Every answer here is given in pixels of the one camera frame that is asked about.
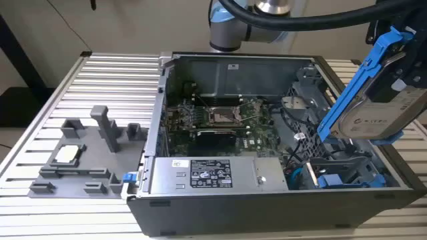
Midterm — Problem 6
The hard disk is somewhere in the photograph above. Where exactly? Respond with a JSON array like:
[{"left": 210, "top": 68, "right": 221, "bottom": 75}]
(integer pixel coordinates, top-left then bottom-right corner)
[{"left": 316, "top": 24, "right": 427, "bottom": 147}]

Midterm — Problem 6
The black wire white tag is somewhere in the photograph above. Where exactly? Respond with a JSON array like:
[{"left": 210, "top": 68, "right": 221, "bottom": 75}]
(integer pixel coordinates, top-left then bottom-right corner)
[{"left": 279, "top": 106, "right": 323, "bottom": 141}]

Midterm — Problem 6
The grey metal disk bay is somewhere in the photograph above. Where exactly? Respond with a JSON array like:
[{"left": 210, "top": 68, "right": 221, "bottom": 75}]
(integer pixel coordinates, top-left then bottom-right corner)
[{"left": 305, "top": 146, "right": 399, "bottom": 190}]

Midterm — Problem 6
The perforated metal drive cage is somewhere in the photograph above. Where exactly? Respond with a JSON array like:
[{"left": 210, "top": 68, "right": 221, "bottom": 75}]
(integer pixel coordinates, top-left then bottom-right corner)
[{"left": 283, "top": 63, "right": 337, "bottom": 161}]

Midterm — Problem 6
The green motherboard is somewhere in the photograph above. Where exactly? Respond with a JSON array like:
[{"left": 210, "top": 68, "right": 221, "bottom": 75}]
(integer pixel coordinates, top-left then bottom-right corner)
[{"left": 164, "top": 97, "right": 292, "bottom": 159}]

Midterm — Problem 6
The blue plastic bay latch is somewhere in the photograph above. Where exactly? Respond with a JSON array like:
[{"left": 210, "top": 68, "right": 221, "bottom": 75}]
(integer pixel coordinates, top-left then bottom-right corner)
[{"left": 317, "top": 174, "right": 345, "bottom": 189}]

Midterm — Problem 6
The CPU socket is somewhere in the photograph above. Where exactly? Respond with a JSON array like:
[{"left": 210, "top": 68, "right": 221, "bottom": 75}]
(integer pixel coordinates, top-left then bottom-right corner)
[{"left": 204, "top": 106, "right": 245, "bottom": 125}]

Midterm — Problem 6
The black graphics card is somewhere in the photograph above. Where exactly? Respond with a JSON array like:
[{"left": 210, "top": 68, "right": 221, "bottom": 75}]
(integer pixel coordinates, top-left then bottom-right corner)
[{"left": 186, "top": 128, "right": 245, "bottom": 157}]

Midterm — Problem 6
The dark grey PC case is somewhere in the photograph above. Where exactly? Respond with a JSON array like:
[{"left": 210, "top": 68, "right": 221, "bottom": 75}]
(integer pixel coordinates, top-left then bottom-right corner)
[{"left": 125, "top": 51, "right": 427, "bottom": 237}]

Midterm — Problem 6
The silver power supply unit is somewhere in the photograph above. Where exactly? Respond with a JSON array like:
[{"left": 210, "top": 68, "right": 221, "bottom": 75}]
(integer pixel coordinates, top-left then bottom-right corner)
[{"left": 148, "top": 156, "right": 289, "bottom": 195}]

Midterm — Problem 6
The blue case release latch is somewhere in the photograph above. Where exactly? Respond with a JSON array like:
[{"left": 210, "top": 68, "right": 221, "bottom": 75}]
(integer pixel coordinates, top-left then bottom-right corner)
[{"left": 121, "top": 172, "right": 138, "bottom": 185}]

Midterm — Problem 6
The grey parts rack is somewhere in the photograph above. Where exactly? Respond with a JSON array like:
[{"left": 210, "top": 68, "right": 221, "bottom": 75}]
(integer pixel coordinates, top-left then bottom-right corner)
[{"left": 28, "top": 104, "right": 149, "bottom": 200}]

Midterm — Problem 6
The silver CPU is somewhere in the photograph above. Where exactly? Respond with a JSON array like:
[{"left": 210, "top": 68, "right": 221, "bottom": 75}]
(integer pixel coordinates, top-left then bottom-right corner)
[{"left": 54, "top": 145, "right": 81, "bottom": 164}]

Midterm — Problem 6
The thick black cable hose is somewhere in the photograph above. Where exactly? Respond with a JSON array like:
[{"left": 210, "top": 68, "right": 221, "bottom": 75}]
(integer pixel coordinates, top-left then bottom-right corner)
[{"left": 217, "top": 0, "right": 416, "bottom": 33}]

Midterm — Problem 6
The black sleeved power wire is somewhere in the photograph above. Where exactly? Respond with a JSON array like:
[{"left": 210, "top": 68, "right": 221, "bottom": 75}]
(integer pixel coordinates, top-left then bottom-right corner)
[{"left": 284, "top": 139, "right": 337, "bottom": 166}]

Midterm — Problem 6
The blue wire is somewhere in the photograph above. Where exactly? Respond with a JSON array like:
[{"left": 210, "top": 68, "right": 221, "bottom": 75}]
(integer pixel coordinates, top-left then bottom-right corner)
[{"left": 285, "top": 166, "right": 304, "bottom": 190}]

